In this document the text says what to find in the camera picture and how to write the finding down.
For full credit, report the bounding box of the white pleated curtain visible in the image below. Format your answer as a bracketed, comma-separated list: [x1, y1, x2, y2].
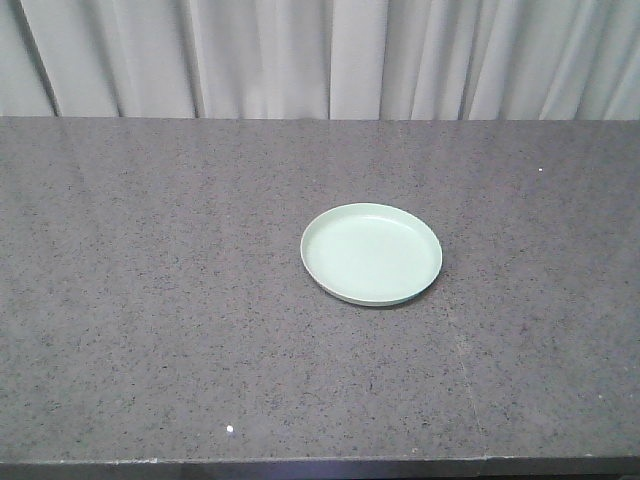
[1, 1, 639, 120]

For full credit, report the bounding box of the light green round plate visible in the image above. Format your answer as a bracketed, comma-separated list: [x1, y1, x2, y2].
[300, 203, 443, 307]

